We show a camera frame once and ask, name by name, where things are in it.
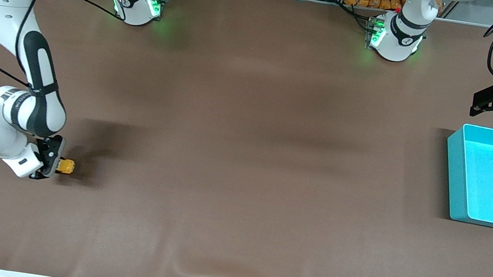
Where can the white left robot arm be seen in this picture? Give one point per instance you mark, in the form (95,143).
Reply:
(401,34)

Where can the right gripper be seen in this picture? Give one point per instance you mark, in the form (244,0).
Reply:
(52,151)

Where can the yellow beetle toy car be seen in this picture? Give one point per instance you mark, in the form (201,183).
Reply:
(67,166)

